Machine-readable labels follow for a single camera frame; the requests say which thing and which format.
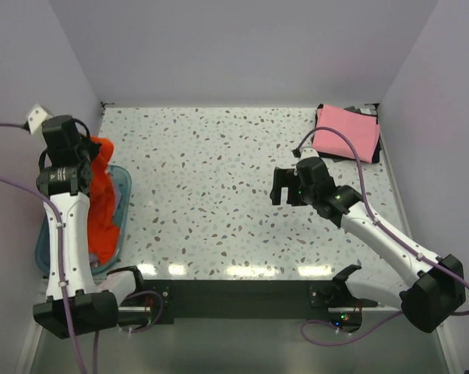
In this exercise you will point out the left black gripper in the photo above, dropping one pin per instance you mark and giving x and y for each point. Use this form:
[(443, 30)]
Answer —
[(92, 146)]

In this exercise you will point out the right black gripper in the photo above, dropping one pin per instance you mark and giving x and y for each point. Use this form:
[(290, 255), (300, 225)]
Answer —
[(283, 178)]

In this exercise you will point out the orange t shirt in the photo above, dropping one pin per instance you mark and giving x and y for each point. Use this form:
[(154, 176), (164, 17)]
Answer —
[(99, 165)]

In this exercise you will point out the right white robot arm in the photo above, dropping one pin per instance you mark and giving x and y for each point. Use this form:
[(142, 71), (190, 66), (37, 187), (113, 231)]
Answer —
[(431, 287)]

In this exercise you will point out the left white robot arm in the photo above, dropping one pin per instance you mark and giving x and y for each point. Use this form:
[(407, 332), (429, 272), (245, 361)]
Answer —
[(74, 305)]

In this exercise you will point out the teal plastic basket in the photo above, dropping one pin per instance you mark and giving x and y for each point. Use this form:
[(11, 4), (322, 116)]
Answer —
[(122, 183)]

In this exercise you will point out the pink folded t shirt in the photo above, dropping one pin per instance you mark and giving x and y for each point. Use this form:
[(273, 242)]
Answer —
[(345, 130)]

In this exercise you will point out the lavender t shirt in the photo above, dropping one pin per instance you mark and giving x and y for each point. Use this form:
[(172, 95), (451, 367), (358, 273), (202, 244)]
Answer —
[(103, 229)]

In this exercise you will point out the black folded t shirt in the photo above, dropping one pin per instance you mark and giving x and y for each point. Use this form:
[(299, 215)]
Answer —
[(374, 117)]

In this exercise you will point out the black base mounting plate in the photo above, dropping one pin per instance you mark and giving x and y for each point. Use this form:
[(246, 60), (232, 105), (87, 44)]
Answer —
[(238, 299)]

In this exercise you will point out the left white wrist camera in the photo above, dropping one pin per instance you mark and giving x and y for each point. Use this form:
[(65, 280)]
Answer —
[(35, 119)]

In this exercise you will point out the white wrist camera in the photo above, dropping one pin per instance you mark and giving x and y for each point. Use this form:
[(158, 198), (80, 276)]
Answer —
[(305, 152), (35, 119)]

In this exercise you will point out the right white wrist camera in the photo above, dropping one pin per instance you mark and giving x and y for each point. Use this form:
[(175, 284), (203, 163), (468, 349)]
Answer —
[(305, 152)]

